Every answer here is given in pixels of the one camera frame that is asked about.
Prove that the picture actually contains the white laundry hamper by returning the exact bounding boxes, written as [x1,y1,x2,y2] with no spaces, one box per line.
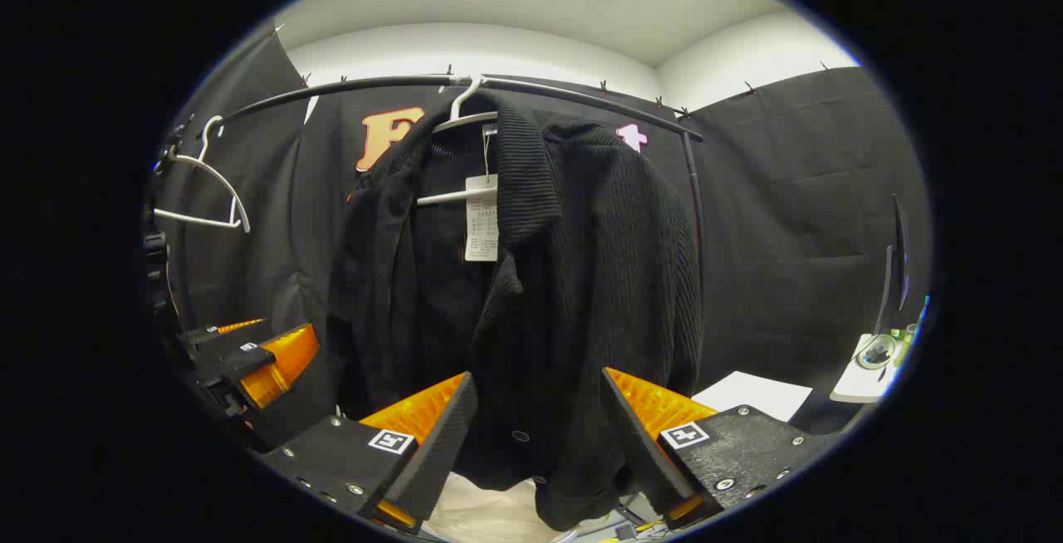
[425,475,582,543]

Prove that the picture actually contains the black clamp fixture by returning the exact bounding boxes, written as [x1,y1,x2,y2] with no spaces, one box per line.
[141,227,175,320]

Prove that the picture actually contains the white side desk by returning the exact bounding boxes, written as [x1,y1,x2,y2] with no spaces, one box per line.
[830,331,910,404]

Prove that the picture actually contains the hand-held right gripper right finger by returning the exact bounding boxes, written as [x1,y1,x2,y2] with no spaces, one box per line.
[600,367,840,531]

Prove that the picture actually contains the black backdrop cloth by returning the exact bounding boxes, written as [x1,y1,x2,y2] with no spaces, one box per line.
[145,28,931,436]

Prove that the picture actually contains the black knit jacket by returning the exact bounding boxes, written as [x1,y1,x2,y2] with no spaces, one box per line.
[326,88,705,532]

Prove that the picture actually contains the black clothes rail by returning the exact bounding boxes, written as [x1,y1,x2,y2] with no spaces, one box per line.
[162,74,708,386]

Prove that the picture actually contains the white plastic hanger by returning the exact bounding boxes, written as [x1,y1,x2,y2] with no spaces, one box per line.
[152,115,252,234]
[415,74,501,207]

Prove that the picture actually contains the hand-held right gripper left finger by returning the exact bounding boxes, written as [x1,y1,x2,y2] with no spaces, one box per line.
[259,371,480,536]

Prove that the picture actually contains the white sheet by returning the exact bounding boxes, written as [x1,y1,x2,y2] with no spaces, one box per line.
[692,371,813,423]

